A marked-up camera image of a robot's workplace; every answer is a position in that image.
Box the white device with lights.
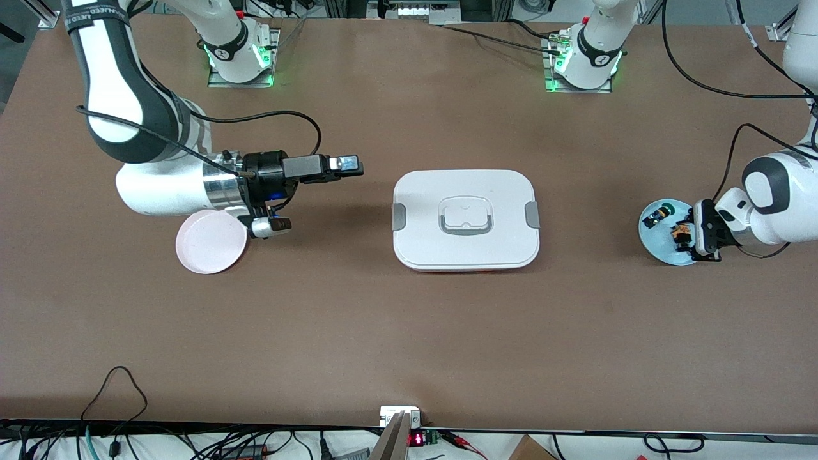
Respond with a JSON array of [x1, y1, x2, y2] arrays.
[[367, 0, 462, 26]]

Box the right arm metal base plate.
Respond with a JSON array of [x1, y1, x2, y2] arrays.
[[208, 27, 281, 88]]

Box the black cable to arm base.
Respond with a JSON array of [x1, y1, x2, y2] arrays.
[[438, 18, 566, 56]]

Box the black looped table-edge cable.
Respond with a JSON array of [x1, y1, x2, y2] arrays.
[[80, 365, 148, 427]]

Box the light blue round plate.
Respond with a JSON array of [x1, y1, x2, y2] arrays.
[[638, 199, 704, 266]]

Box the aluminium camera mount bar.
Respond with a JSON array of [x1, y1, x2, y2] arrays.
[[371, 411, 411, 460]]

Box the red clip leads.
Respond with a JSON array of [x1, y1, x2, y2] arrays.
[[441, 431, 488, 460]]

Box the pale pink round plate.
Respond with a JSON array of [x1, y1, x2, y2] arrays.
[[176, 210, 248, 275]]

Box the white mount bracket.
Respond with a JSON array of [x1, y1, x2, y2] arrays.
[[380, 406, 422, 428]]

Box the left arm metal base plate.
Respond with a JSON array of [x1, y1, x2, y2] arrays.
[[542, 33, 615, 94]]

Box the brown cardboard piece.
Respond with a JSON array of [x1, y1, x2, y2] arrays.
[[508, 434, 558, 460]]

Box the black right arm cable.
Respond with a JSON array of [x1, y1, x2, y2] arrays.
[[77, 105, 322, 178]]

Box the black coiled cable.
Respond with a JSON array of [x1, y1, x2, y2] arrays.
[[642, 433, 705, 454]]

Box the green push-button switch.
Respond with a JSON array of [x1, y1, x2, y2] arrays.
[[642, 201, 677, 229]]

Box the white lidded storage box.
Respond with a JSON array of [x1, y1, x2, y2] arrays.
[[392, 169, 541, 273]]

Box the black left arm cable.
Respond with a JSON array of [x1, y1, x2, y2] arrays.
[[661, 0, 818, 257]]

